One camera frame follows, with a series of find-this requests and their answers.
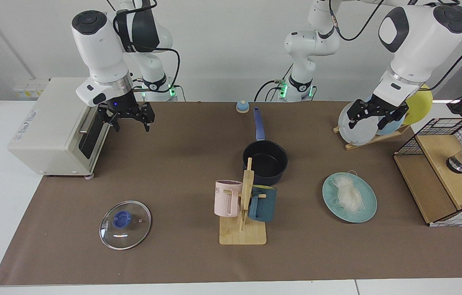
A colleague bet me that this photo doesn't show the white vermicelli bundle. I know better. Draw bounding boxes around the white vermicelli bundle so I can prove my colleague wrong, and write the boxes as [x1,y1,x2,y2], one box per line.
[330,170,366,214]

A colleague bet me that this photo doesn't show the glass lid with blue knob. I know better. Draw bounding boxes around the glass lid with blue knob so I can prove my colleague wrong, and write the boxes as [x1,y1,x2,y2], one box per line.
[99,200,152,251]

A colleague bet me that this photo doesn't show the light blue plate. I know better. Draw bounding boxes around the light blue plate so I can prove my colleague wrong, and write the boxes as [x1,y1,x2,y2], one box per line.
[368,95,407,136]

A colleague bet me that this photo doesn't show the pale grey plate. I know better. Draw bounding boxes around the pale grey plate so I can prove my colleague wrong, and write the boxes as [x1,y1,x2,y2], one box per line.
[338,100,379,146]

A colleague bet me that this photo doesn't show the wooden plate rack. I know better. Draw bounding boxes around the wooden plate rack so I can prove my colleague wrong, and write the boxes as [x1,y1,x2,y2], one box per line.
[333,123,412,151]

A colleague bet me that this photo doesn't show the yellow plate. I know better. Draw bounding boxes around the yellow plate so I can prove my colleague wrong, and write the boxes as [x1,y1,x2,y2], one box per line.
[401,84,434,126]

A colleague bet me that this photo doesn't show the teal round plate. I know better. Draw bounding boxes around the teal round plate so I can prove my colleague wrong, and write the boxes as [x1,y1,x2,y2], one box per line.
[322,172,378,224]

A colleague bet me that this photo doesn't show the brown table cloth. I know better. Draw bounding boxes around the brown table cloth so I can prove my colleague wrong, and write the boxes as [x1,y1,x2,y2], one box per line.
[0,101,462,286]

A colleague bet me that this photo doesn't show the pale toaster oven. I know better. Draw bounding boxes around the pale toaster oven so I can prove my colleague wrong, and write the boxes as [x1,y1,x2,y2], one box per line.
[7,77,112,180]

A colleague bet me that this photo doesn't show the pink ribbed cup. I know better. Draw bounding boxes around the pink ribbed cup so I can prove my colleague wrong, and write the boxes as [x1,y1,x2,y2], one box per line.
[214,179,243,218]

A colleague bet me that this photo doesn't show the dark teal cup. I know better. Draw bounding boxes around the dark teal cup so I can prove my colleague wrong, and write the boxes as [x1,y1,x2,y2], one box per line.
[248,185,278,223]

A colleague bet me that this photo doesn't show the wooden cup stand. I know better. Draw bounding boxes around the wooden cup stand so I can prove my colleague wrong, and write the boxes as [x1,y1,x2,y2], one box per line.
[219,157,267,246]

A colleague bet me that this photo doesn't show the yellow labelled wall socket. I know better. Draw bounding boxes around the yellow labelled wall socket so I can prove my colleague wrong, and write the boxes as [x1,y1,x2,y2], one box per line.
[13,83,49,99]

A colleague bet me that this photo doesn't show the black base cables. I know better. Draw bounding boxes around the black base cables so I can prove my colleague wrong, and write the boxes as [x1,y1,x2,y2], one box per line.
[254,64,293,102]

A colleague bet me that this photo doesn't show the black pot with blue handle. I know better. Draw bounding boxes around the black pot with blue handle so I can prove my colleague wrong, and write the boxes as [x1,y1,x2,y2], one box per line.
[242,107,289,186]

